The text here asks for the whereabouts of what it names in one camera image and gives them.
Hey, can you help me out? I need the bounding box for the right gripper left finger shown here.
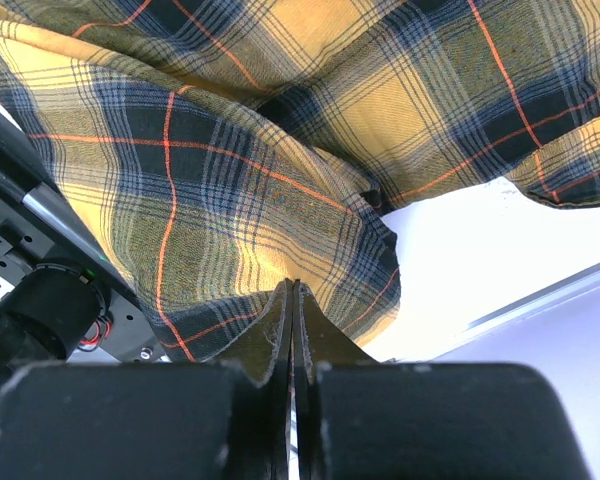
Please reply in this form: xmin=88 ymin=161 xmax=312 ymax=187
xmin=216 ymin=280 xmax=294 ymax=479

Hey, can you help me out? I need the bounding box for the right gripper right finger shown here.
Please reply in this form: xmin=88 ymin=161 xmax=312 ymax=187
xmin=292 ymin=281 xmax=375 ymax=479

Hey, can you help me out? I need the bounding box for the yellow plaid long sleeve shirt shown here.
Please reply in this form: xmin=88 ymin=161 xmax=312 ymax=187
xmin=0 ymin=1 xmax=600 ymax=361

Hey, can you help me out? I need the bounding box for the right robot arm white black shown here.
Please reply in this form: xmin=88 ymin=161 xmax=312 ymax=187
xmin=0 ymin=263 xmax=374 ymax=479

